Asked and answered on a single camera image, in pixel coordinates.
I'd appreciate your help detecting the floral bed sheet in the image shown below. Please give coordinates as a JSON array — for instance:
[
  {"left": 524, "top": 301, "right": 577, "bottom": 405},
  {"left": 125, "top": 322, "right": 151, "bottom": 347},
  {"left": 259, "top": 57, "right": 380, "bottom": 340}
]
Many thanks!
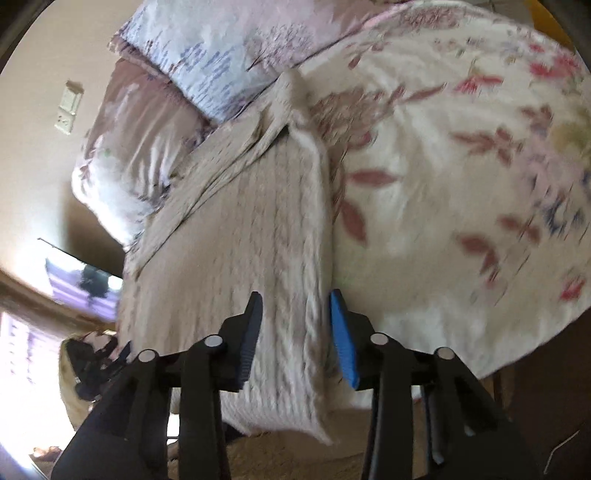
[{"left": 295, "top": 0, "right": 591, "bottom": 402}]

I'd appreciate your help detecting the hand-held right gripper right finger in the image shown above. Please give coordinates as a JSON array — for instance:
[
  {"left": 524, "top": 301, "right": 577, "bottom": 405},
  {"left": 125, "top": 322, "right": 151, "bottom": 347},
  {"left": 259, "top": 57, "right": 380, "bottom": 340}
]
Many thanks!
[{"left": 329, "top": 289, "right": 542, "bottom": 480}]

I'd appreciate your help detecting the beige knitted blanket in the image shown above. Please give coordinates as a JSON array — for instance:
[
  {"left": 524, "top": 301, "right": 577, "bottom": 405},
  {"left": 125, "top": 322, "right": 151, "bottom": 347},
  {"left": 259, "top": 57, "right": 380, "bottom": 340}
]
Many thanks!
[{"left": 116, "top": 69, "right": 345, "bottom": 446}]

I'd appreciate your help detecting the pink floral comforter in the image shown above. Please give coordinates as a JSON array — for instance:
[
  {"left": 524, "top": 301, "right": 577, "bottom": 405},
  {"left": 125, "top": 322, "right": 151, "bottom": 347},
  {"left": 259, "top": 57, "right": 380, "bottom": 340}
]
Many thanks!
[{"left": 71, "top": 58, "right": 218, "bottom": 252}]

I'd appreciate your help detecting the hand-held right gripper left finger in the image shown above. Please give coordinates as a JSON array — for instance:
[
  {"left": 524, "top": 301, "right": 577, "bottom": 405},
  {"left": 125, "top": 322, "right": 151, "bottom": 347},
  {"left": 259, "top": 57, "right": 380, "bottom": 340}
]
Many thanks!
[{"left": 51, "top": 292, "right": 264, "bottom": 480}]

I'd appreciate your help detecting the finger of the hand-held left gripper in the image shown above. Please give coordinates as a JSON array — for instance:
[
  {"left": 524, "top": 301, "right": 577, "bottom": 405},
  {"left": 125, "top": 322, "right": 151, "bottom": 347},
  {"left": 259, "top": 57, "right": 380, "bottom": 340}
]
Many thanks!
[{"left": 69, "top": 336, "right": 134, "bottom": 401}]

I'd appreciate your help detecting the wall-mounted television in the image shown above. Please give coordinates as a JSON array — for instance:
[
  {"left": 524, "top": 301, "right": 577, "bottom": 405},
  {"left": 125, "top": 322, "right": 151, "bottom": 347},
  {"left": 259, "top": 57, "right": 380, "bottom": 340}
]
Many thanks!
[{"left": 38, "top": 237, "right": 124, "bottom": 321}]

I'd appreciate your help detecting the white wall switch plate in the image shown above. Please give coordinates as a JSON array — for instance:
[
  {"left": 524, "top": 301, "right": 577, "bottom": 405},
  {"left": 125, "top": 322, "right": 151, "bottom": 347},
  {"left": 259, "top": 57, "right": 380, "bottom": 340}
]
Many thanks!
[{"left": 54, "top": 81, "right": 85, "bottom": 136}]

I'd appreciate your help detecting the white and blue patterned pillow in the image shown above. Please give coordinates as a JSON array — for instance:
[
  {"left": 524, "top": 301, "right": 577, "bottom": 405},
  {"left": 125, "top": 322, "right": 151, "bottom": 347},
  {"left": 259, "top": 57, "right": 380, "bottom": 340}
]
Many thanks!
[{"left": 108, "top": 0, "right": 407, "bottom": 124}]

